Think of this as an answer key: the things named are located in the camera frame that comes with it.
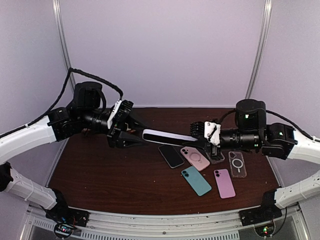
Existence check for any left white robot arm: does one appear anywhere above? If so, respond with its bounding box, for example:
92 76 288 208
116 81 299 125
0 81 146 222

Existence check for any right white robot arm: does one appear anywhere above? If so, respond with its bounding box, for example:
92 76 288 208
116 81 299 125
183 99 320 164

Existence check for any black phone white case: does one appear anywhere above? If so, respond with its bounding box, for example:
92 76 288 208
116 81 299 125
181 166 212 197
142 129 198 146

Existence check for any pink white phone case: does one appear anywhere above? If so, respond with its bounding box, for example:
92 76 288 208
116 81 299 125
180 146 210 172

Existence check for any left aluminium frame post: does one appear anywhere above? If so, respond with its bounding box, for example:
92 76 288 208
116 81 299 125
51 0 77 87

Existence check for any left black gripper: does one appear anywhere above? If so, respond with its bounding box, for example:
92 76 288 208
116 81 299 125
80 108 154 149

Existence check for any right aluminium frame post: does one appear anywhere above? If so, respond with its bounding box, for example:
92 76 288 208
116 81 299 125
245 0 273 99

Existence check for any clear phone case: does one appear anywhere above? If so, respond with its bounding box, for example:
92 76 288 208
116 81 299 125
207 152 225 164

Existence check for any aluminium frame post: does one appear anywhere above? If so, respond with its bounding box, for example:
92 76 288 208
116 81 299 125
245 0 273 99
51 0 77 87

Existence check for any right black cable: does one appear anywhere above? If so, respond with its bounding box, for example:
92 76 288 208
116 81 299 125
217 109 320 142

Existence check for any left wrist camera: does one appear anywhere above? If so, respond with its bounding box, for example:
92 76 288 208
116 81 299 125
107 99 134 130

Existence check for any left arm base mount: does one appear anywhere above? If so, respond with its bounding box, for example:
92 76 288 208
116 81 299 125
43 189 90 240

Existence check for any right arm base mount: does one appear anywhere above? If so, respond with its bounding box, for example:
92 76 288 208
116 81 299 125
239 189 283 239

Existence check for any front aluminium rail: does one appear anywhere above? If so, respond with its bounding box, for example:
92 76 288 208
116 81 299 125
22 204 308 240

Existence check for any left black braided cable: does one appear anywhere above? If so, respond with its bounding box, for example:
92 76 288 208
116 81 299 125
0 67 125 138

